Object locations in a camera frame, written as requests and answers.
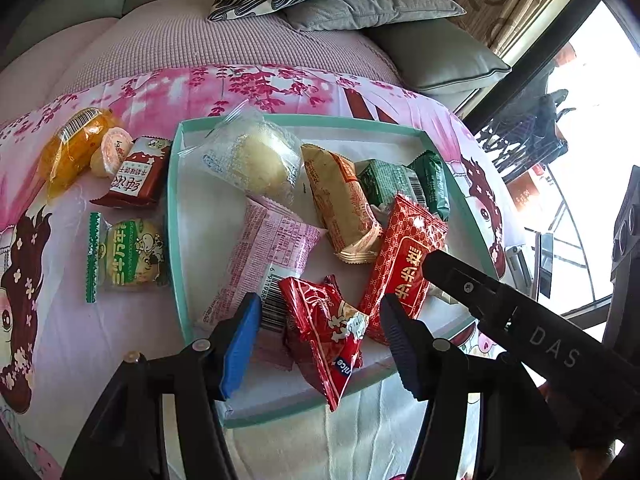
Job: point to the dark red milk snack pack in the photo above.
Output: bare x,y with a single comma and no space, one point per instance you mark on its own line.
141,177

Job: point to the pink barcode snack pack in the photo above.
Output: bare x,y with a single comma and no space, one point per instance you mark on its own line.
274,244

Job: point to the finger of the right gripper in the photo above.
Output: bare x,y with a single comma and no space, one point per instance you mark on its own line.
465,279

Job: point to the yellow orange snack pack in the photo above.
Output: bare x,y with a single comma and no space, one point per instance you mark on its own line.
68,153

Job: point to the beige brown snack pack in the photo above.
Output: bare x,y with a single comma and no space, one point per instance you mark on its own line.
355,233

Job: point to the clear bag white pastry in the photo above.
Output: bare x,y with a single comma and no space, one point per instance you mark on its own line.
251,152

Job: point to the clear green biscuit pack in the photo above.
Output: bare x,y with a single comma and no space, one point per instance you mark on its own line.
126,255

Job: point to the red patterned flat pack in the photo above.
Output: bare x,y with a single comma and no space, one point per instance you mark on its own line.
411,233

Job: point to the pink textured sofa cover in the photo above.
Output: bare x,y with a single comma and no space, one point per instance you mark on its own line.
172,34

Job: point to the light green foil pack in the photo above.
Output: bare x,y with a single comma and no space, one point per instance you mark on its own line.
383,181

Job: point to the teal white cardboard tray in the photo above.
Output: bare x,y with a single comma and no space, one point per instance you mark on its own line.
205,217

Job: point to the jelly cup pink lid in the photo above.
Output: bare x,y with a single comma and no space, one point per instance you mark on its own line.
114,148

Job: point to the dark green biscuit pack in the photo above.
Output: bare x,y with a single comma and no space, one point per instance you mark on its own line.
430,170

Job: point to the grey cushion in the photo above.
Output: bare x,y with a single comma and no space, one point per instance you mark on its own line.
321,15

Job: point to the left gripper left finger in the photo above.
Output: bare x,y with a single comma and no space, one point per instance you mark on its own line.
124,437

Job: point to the grey green sofa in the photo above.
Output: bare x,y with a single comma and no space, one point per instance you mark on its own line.
435,58

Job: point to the red nice snack pack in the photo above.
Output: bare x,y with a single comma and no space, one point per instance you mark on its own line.
323,334

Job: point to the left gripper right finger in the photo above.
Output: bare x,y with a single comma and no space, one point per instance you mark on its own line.
518,437

